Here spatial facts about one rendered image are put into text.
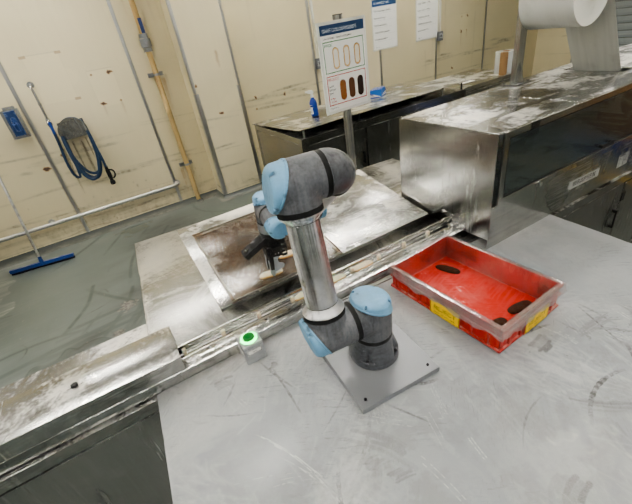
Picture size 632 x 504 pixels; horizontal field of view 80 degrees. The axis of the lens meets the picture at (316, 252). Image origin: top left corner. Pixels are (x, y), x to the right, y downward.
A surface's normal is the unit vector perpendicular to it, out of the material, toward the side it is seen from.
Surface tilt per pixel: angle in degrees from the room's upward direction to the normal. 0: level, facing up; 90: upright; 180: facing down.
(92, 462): 90
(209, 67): 90
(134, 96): 90
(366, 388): 3
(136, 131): 90
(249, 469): 0
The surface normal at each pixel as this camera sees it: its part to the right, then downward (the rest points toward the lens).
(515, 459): -0.14, -0.84
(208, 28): 0.51, 0.39
